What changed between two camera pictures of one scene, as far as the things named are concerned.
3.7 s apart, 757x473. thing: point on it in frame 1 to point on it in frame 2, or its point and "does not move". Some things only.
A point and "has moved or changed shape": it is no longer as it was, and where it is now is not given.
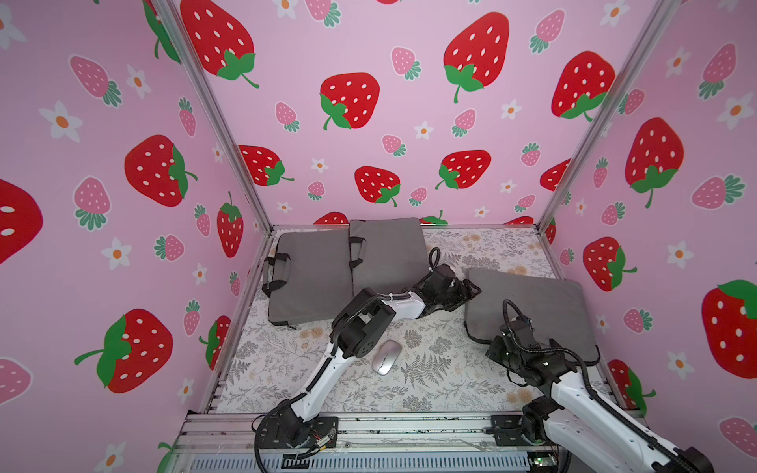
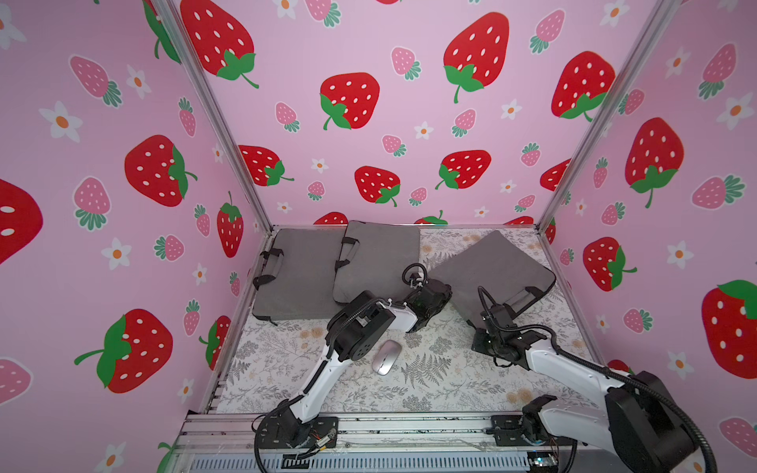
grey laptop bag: [386, 255] has moved or changed shape
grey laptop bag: [555, 306] to [493, 270]
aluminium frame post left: [215, 103] does not move
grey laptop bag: [309, 279] has moved or changed shape
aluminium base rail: [380, 442] does not move
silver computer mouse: [386, 357] does not move
